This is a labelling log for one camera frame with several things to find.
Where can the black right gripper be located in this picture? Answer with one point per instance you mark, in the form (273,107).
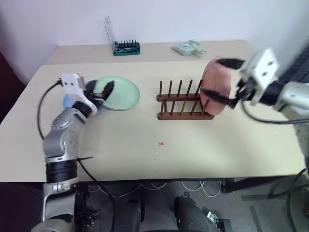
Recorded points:
(247,90)

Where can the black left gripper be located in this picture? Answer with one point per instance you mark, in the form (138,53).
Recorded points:
(93,88)

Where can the pink plate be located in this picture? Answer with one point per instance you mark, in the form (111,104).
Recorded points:
(216,82)

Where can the green plate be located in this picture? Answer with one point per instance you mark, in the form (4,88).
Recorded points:
(125,94)

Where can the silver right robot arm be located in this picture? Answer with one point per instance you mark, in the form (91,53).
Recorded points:
(292,96)

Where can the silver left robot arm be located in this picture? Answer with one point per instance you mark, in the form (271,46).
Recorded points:
(60,142)

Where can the wooden dish rack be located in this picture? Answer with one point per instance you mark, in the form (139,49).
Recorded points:
(183,116)

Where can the blue plate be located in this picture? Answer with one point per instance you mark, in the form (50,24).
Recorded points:
(68,102)

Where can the green screwdriver bit case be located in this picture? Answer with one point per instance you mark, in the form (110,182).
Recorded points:
(126,49)

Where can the clear plastic bag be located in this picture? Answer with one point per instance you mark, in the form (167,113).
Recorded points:
(187,48)

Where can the dark maroon chair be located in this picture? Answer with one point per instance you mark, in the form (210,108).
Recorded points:
(9,91)

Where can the dark rounded robot leg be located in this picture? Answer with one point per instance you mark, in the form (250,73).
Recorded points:
(131,215)
(189,215)

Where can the small black floor device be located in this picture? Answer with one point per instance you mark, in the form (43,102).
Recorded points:
(222,224)

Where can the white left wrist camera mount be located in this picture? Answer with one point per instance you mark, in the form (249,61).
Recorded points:
(71,82)

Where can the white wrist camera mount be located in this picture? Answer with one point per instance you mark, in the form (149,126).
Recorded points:
(71,82)
(263,65)

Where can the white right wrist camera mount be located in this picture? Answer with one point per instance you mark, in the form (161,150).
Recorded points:
(263,65)

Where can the black table frame bar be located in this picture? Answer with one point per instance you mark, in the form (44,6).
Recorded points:
(253,184)

